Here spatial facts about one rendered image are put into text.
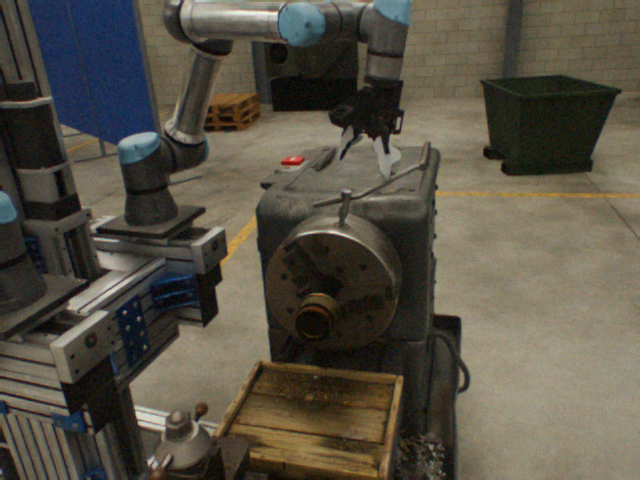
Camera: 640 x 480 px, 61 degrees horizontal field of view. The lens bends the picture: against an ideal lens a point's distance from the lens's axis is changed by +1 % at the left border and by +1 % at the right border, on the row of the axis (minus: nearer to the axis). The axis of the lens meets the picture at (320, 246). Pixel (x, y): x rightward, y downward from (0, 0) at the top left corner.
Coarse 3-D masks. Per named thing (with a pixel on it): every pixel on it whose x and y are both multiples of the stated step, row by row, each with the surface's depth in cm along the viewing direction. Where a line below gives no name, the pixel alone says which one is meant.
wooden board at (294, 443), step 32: (288, 384) 126; (320, 384) 125; (384, 384) 124; (224, 416) 114; (256, 416) 116; (288, 416) 116; (320, 416) 115; (352, 416) 115; (384, 416) 114; (256, 448) 108; (288, 448) 107; (320, 448) 107; (384, 448) 103
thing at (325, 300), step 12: (312, 300) 113; (324, 300) 114; (300, 312) 112; (312, 312) 110; (324, 312) 111; (336, 312) 115; (300, 324) 112; (312, 324) 117; (324, 324) 111; (336, 324) 117; (312, 336) 113; (324, 336) 112
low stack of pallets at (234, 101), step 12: (216, 96) 935; (228, 96) 926; (240, 96) 932; (252, 96) 916; (216, 108) 852; (228, 108) 894; (240, 108) 855; (216, 120) 860; (228, 120) 875; (240, 120) 854; (252, 120) 932
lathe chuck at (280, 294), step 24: (288, 240) 125; (312, 240) 120; (336, 240) 118; (360, 240) 118; (336, 264) 121; (360, 264) 120; (384, 264) 118; (288, 288) 126; (288, 312) 129; (384, 312) 123; (336, 336) 129; (360, 336) 127
